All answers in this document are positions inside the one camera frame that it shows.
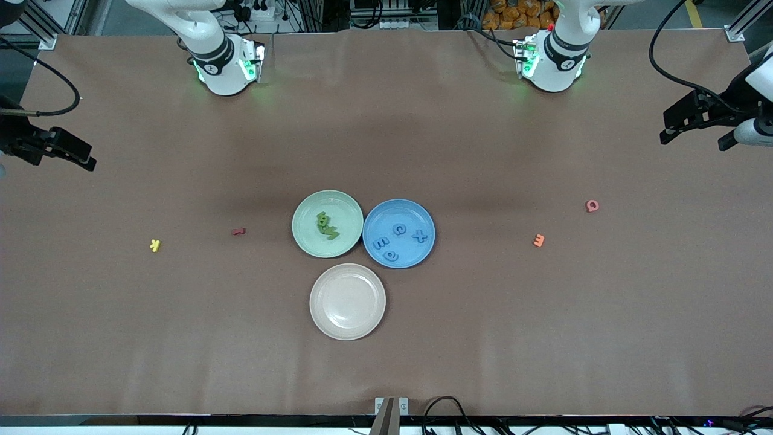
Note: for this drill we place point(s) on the blue foam letter c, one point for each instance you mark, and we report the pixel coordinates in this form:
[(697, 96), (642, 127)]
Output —
[(398, 229)]

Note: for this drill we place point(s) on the small white power strip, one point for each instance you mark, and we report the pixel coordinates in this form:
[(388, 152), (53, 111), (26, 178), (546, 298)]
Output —
[(395, 24)]

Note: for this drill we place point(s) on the green foam letter B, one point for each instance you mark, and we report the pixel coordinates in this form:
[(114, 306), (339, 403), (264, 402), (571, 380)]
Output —
[(322, 218)]

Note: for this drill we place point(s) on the white power strip with plugs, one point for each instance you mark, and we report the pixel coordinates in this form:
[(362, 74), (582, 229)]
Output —
[(266, 13)]

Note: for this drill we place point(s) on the blue foam letter E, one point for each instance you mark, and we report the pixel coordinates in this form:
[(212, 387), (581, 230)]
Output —
[(380, 243)]

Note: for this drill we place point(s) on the green foam letter N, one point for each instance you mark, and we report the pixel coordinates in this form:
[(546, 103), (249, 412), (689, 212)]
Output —
[(333, 234)]

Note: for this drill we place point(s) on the blue plate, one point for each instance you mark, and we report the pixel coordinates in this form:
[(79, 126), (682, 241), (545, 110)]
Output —
[(374, 223)]

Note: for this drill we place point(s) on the light green plate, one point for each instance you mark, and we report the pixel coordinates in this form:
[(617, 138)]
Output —
[(344, 208)]

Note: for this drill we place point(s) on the brown table cover sheet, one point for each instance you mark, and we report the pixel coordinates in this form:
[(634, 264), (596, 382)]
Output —
[(386, 121)]

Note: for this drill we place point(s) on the beige plate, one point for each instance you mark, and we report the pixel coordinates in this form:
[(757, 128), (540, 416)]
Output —
[(347, 302)]

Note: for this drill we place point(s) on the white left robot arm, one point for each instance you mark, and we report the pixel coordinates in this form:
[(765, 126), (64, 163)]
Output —
[(552, 66)]

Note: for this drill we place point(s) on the blue foam plus sign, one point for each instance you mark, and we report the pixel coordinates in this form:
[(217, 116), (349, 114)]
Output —
[(420, 235)]

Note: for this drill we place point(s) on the aluminium frame profile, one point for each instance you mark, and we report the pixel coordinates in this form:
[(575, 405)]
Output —
[(752, 18), (39, 27)]

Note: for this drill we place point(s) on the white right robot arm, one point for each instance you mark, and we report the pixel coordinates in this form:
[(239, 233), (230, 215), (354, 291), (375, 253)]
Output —
[(223, 66)]

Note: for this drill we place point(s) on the blue foam letter g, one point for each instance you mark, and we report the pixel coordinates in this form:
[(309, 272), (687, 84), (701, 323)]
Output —
[(391, 257)]

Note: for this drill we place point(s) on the yellow foam letter k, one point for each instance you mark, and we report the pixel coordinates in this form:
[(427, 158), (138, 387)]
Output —
[(155, 244)]

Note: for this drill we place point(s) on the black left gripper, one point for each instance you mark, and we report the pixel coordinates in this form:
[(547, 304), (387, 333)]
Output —
[(737, 95)]

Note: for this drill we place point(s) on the pink foam letter Q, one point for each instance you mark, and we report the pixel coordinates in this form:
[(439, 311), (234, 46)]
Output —
[(592, 206)]

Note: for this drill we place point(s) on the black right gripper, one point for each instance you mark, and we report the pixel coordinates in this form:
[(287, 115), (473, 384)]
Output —
[(13, 138)]

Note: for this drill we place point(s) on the orange foam letter E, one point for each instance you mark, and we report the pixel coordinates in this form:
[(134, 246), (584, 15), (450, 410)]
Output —
[(538, 240)]

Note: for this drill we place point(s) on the white table edge rail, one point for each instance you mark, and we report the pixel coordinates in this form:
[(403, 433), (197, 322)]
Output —
[(90, 431)]

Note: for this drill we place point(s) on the pile of orange objects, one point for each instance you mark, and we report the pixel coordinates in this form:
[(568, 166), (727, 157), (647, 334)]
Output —
[(513, 15)]

